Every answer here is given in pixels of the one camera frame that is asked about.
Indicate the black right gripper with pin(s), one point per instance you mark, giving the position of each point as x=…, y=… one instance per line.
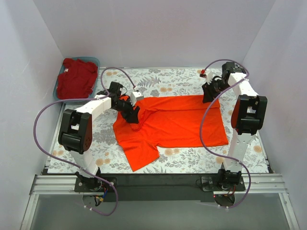
x=208, y=90

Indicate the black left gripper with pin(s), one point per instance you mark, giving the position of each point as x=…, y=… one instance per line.
x=130, y=112

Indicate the orange t shirt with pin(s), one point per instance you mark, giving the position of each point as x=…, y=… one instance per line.
x=168, y=122

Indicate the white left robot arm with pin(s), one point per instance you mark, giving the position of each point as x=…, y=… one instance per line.
x=76, y=129

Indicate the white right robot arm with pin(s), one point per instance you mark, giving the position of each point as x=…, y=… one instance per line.
x=247, y=116

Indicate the red t shirt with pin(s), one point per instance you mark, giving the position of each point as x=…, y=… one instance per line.
x=76, y=81

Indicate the blue plastic basket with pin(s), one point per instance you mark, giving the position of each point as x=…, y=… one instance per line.
x=72, y=79

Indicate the black front table strip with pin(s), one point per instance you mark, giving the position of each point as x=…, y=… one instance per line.
x=159, y=187

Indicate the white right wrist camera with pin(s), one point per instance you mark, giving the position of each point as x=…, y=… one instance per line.
x=207, y=74

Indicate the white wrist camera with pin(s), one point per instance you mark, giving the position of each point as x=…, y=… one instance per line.
x=135, y=97
x=207, y=74

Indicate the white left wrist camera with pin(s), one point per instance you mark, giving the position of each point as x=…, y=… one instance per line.
x=135, y=97

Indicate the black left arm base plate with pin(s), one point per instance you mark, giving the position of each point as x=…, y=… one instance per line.
x=84, y=184

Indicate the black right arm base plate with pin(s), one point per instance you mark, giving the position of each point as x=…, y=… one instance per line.
x=213, y=182

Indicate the aluminium front frame rail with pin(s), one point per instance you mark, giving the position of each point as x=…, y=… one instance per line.
x=261, y=183

